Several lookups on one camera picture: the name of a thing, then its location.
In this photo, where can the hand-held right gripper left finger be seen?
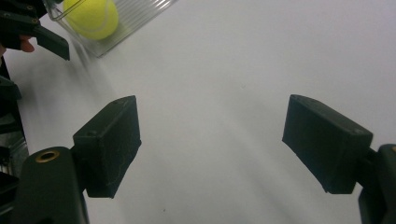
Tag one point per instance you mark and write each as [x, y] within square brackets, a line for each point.
[107, 146]

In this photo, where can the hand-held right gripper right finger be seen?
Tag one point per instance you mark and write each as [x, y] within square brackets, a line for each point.
[327, 143]

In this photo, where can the yellow tennis ball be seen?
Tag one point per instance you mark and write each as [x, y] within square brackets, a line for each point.
[91, 17]

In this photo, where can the clear plastic ball container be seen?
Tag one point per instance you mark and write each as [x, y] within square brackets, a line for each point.
[137, 18]

